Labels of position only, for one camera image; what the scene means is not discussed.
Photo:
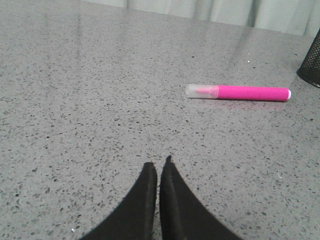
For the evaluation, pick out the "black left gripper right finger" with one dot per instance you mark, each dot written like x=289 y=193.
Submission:
x=182 y=215

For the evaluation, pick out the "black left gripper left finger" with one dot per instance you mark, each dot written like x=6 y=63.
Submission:
x=133 y=218

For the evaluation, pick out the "pink marker pen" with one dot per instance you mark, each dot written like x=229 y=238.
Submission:
x=231 y=92

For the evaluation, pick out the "black mesh pen cup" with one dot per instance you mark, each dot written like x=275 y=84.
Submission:
x=309 y=70

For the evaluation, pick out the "grey curtain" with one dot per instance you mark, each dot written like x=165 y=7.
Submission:
x=297 y=17

